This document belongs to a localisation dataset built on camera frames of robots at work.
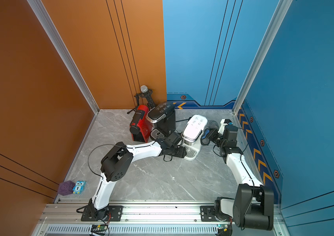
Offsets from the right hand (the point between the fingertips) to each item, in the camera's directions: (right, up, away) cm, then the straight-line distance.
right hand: (206, 129), depth 85 cm
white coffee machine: (-9, -3, -8) cm, 13 cm away
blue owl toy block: (-72, -32, -5) cm, 79 cm away
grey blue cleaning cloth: (+2, +3, -2) cm, 4 cm away
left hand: (-12, -15, +9) cm, 21 cm away
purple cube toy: (-76, -31, -8) cm, 83 cm away
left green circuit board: (-54, -47, -14) cm, 73 cm away
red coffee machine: (-40, +1, +3) cm, 40 cm away
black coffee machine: (-25, +6, +3) cm, 26 cm away
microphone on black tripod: (-39, +25, +14) cm, 48 cm away
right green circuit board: (+5, -47, -16) cm, 50 cm away
